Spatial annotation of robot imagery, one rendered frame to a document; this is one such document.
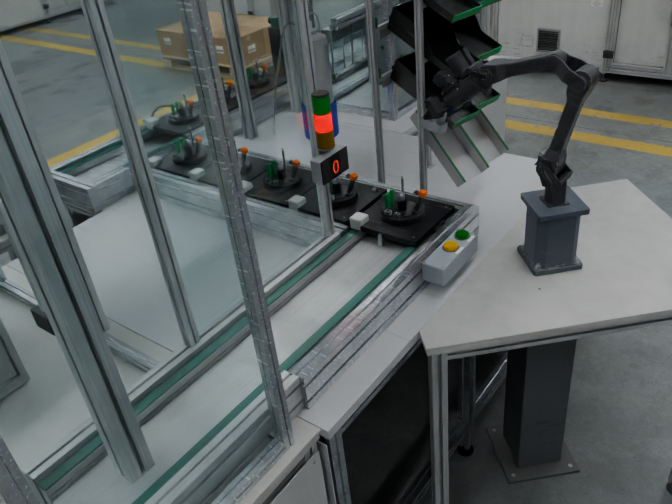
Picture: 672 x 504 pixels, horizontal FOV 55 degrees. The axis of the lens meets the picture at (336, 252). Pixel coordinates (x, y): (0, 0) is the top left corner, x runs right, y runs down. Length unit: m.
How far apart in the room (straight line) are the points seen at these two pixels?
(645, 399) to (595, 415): 0.22
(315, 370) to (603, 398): 1.57
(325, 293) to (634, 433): 1.42
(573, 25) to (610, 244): 4.03
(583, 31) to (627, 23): 0.35
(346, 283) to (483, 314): 0.39
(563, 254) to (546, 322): 0.25
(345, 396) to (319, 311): 0.28
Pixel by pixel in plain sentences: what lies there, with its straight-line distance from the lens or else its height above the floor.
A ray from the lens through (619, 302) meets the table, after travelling 1.91.
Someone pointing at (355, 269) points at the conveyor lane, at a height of 0.92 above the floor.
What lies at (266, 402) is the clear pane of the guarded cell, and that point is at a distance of 1.39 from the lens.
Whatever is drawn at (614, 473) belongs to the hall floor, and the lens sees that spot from 2.62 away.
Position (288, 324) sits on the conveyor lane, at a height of 0.92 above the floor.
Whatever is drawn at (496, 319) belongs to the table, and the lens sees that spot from 1.80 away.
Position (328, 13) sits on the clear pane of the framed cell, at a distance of 3.08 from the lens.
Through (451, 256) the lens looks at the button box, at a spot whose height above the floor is 0.96.
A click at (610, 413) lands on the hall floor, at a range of 2.80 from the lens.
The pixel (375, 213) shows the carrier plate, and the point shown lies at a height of 0.97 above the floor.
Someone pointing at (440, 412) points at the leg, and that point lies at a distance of 1.93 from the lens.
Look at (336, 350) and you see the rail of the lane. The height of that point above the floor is 0.95.
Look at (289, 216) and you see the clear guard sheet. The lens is 1.82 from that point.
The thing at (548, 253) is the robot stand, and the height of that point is 0.93.
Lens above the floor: 2.00
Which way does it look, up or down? 33 degrees down
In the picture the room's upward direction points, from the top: 7 degrees counter-clockwise
